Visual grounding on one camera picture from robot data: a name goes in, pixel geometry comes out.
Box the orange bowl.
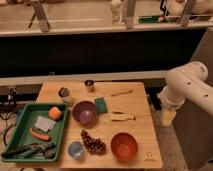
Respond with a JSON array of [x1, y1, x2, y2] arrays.
[[110, 132, 138, 162]]

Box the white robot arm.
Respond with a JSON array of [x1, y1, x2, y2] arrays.
[[157, 61, 213, 126]]

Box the green plastic tray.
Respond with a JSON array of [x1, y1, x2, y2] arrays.
[[1, 103, 68, 163]]

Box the small metal cup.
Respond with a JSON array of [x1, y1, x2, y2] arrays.
[[84, 80, 95, 92]]

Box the green sponge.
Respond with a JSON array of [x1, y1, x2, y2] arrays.
[[95, 97, 108, 114]]

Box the wooden spoon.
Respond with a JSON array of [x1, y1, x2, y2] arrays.
[[110, 89, 134, 97]]

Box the purple bowl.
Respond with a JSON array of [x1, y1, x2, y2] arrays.
[[72, 101, 98, 124]]

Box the wooden table board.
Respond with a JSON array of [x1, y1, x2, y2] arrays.
[[17, 82, 163, 169]]

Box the orange fruit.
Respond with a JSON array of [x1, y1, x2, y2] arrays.
[[48, 106, 62, 121]]

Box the bunch of dark grapes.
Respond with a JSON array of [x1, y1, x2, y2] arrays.
[[81, 130, 106, 155]]

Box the small blue cup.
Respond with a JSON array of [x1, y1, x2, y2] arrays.
[[68, 141, 84, 160]]

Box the white folded cloth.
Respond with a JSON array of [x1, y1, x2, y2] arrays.
[[34, 116, 56, 132]]

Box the orange carrot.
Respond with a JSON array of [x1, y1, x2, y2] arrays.
[[29, 128, 51, 141]]

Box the black handled tool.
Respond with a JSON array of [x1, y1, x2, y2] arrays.
[[1, 143, 56, 159]]

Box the black cables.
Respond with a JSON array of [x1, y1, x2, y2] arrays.
[[0, 85, 19, 148]]

